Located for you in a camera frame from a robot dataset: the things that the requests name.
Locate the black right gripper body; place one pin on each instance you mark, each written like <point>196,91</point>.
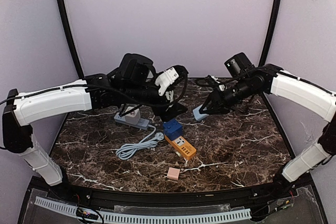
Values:
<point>231,99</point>

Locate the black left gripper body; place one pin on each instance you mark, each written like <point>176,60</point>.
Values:
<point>164,102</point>

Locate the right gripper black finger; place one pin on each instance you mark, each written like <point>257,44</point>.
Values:
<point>212,101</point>
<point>220,110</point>

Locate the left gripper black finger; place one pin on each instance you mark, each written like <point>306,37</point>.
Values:
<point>168,113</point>
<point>182,76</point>

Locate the light blue charger plug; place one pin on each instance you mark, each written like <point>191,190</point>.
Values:
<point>197,115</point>

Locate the dark blue cube socket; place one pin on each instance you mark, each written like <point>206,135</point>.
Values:
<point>172,129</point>

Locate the grey-blue power strip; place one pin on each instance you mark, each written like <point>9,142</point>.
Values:
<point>142,124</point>

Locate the white cube socket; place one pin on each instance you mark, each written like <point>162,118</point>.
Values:
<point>132,115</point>

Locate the orange power strip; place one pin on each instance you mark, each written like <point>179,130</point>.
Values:
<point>181,145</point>

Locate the pink charger plug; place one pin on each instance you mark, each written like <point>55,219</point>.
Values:
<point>173,173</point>

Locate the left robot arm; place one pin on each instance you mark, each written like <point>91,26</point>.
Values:
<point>93,92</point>

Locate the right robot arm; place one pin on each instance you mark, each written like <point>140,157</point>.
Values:
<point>304,99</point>

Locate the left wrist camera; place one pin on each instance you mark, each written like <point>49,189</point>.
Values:
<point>136,68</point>

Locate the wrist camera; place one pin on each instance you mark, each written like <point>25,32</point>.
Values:
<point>136,68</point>
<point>238,64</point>

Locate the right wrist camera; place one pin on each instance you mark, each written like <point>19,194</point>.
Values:
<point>238,64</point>

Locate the black front table rail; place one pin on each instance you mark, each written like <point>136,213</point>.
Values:
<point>249,197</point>

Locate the light blue slotted cable duct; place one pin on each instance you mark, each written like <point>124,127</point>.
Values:
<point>132,214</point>

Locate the black right frame post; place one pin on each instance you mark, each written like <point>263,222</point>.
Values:
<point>270,32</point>

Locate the black frame post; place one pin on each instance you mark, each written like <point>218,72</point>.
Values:
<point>270,32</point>
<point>69,38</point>

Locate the black left frame post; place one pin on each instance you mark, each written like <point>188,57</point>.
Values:
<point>69,38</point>

